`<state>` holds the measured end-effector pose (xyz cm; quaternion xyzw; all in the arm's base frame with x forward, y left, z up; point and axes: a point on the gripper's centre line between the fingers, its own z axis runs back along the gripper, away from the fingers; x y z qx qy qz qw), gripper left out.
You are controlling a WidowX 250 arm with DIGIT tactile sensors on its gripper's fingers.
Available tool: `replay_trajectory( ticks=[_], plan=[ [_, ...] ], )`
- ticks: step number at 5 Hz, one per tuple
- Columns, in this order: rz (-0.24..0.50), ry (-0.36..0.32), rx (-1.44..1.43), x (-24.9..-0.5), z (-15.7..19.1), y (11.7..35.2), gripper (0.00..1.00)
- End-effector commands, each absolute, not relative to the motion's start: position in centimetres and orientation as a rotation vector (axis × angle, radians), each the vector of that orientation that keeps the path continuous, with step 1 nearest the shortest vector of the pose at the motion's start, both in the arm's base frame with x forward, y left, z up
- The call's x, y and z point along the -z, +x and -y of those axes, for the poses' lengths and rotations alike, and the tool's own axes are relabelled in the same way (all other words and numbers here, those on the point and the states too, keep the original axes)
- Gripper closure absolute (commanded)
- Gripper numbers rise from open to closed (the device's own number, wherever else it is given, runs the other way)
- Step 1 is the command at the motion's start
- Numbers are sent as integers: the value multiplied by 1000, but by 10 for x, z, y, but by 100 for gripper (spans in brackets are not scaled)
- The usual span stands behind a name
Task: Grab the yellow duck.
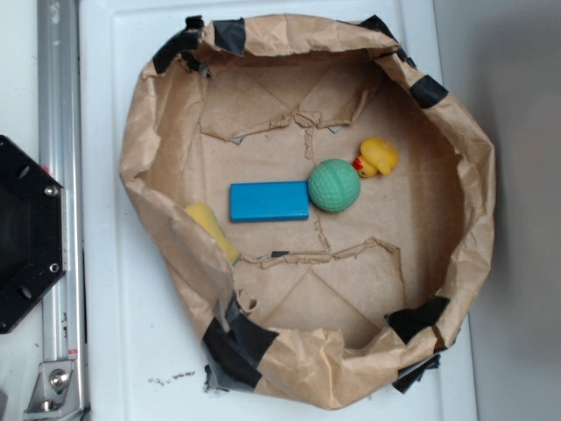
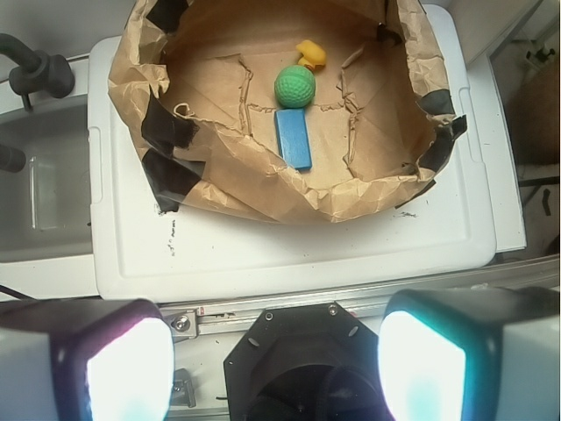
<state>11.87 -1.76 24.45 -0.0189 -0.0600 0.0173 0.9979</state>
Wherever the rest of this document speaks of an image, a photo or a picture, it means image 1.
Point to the yellow rubber duck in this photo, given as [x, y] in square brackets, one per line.
[376, 156]

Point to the blue rectangular block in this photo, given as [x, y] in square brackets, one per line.
[269, 201]

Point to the brown paper bag tray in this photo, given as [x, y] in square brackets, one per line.
[326, 310]

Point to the green dimpled ball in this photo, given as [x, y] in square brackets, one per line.
[334, 186]

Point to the yellow sponge piece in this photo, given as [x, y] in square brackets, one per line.
[205, 217]

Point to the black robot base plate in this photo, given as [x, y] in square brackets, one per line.
[32, 240]

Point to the aluminium extrusion rail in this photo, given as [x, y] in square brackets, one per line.
[64, 306]

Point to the metal corner bracket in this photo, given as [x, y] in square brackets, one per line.
[55, 394]

